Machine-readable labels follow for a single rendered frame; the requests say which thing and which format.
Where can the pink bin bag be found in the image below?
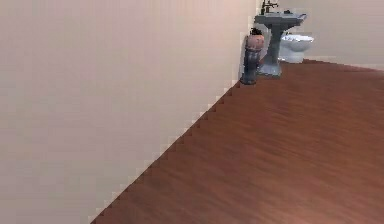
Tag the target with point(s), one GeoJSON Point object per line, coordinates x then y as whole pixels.
{"type": "Point", "coordinates": [255, 41]}

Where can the white toilet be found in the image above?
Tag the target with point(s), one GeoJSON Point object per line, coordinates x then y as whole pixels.
{"type": "Point", "coordinates": [295, 46]}

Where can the dark sink faucet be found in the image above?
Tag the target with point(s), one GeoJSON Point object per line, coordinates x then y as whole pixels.
{"type": "Point", "coordinates": [267, 6]}

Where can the grey pedestal sink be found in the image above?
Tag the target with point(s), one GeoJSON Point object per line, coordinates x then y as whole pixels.
{"type": "Point", "coordinates": [276, 40]}

